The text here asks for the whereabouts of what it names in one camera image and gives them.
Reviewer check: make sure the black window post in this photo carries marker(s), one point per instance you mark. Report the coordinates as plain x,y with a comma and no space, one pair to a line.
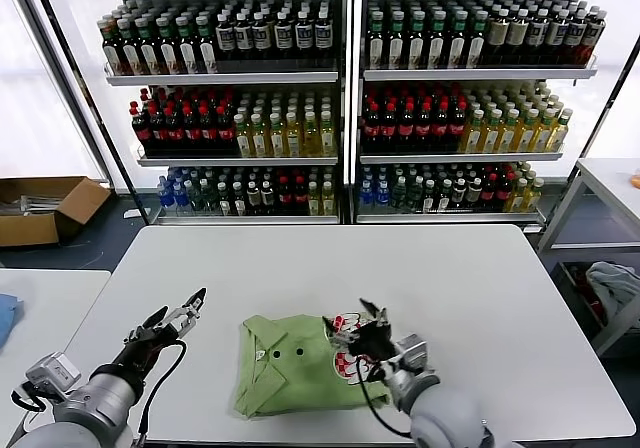
629,70
135,193

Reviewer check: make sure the reddish tea bottle white label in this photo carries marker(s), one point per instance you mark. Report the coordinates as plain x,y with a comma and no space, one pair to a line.
113,50

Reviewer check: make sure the white paper scrap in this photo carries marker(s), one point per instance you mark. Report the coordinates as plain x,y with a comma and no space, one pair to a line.
132,213

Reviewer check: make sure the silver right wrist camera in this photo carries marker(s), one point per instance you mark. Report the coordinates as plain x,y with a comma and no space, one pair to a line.
412,350

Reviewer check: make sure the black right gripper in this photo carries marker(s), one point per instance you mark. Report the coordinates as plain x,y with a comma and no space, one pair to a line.
375,343

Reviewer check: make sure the white side table grey frame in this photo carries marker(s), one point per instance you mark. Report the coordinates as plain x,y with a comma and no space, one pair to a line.
610,178

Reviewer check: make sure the cola bottle red cap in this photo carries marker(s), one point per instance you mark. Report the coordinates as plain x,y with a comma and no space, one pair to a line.
458,127
407,128
488,194
390,128
226,130
192,130
209,130
441,128
158,130
175,130
300,198
373,128
142,130
285,198
424,128
505,194

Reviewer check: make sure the silver metal parts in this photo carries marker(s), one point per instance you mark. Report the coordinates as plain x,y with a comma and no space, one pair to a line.
30,203

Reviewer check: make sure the clear water bottle green label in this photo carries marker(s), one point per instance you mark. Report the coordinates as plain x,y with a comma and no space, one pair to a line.
398,196
208,198
415,196
193,198

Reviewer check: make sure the yellow juice bottle white cap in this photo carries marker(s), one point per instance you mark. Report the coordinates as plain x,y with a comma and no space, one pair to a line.
559,134
509,135
526,135
294,137
536,196
544,135
491,135
260,138
328,137
472,135
314,200
243,138
311,137
520,197
277,138
328,200

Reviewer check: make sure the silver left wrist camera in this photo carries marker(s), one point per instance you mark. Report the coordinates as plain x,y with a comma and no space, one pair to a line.
52,372

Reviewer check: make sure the small dark bottle white cap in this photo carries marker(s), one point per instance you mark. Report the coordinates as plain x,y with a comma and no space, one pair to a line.
429,198
240,201
444,198
224,200
459,196
268,199
254,199
474,196

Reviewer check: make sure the small orange object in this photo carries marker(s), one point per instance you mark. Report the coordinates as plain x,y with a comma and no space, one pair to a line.
635,179

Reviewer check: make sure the dark bottle white printed label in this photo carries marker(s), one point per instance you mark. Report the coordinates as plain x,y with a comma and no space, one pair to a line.
323,35
593,35
243,38
304,36
225,38
575,35
537,35
557,35
283,37
261,38

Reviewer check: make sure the red item in crate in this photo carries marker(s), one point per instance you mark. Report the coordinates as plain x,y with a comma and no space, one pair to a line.
582,280

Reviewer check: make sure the blue water bottle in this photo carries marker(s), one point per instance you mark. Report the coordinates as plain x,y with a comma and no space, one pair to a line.
382,197
164,195
367,197
180,197

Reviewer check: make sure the white metal shelf rack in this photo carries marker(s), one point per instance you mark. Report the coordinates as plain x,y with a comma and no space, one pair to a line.
225,78
475,74

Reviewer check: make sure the dark tea bottle green cap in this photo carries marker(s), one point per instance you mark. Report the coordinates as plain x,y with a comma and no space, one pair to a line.
149,49
187,48
397,43
131,50
438,43
168,49
377,43
207,48
417,43
458,43
477,42

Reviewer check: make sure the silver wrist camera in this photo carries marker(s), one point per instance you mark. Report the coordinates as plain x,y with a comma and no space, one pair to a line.
52,372
412,350

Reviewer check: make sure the black storage crate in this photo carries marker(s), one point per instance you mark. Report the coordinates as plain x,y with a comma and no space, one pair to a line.
567,275

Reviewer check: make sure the brown cardboard box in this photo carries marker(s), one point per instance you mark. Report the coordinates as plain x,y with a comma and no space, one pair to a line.
30,228

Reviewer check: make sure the grey crumpled cloth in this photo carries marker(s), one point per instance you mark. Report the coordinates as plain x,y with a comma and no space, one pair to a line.
615,278

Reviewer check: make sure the blue folded cloth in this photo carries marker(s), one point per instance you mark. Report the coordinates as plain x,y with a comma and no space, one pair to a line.
7,318

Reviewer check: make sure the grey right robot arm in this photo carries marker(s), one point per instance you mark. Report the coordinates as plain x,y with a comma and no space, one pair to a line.
445,413

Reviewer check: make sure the green polo shirt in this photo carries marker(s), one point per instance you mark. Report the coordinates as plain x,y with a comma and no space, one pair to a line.
300,378

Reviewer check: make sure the dark bottle beige label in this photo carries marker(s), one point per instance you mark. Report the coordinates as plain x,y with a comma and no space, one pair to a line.
499,35
519,35

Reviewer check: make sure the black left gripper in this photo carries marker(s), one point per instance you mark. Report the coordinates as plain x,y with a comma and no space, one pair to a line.
147,350

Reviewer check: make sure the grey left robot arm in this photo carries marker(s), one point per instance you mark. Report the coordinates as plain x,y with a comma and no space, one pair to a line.
85,413

